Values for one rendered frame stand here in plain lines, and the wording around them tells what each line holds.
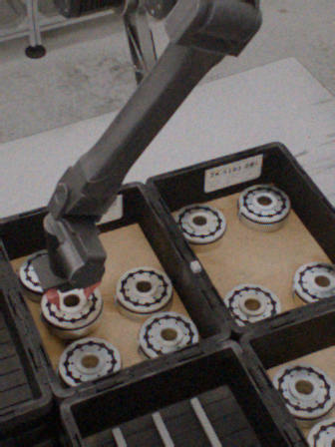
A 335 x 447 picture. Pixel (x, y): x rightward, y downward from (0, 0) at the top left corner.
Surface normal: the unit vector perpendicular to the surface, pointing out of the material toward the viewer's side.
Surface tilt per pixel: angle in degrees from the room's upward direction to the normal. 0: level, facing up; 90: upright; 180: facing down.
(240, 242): 0
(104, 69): 0
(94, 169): 54
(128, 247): 0
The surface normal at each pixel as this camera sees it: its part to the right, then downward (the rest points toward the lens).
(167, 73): -0.75, 0.00
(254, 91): 0.03, -0.71
